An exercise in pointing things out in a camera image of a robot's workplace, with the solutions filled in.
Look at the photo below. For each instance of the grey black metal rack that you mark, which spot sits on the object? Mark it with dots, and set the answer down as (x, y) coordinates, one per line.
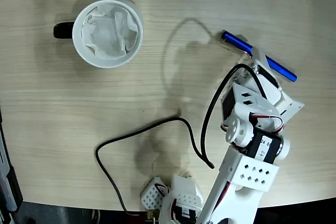
(5, 171)

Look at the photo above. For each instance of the brass fitting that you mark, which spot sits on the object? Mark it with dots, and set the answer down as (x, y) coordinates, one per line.
(152, 214)

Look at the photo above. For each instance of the gripper camera with white mount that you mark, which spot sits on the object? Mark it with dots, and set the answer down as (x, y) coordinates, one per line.
(291, 106)

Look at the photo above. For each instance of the crumpled white paper tissue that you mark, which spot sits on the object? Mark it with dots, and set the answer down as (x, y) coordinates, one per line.
(105, 37)

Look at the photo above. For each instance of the blue pen with metal clip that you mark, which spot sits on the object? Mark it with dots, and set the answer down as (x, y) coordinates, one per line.
(236, 41)

